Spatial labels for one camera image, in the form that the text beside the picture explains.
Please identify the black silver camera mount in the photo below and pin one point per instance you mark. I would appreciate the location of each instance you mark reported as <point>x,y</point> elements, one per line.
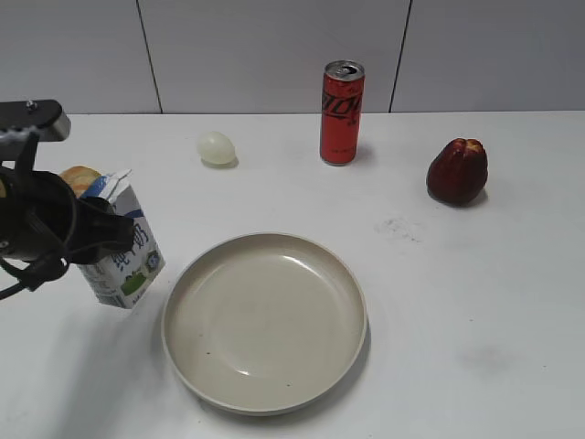
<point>44,118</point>

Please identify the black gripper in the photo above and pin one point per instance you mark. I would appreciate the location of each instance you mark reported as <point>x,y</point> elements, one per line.
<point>41,217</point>

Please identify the white blue milk carton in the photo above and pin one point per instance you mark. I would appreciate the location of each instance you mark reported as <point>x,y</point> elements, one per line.
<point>122,278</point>

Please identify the red soda can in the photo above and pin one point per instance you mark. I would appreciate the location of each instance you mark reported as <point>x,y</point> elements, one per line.
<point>342,93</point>

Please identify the white egg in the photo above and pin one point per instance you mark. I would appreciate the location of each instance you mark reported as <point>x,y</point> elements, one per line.
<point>216,149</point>

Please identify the beige round plate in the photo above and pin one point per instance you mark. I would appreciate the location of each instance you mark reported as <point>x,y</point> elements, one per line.
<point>264,324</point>

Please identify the dark red wax apple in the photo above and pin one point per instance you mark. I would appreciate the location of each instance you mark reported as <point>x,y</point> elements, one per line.
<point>459,172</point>

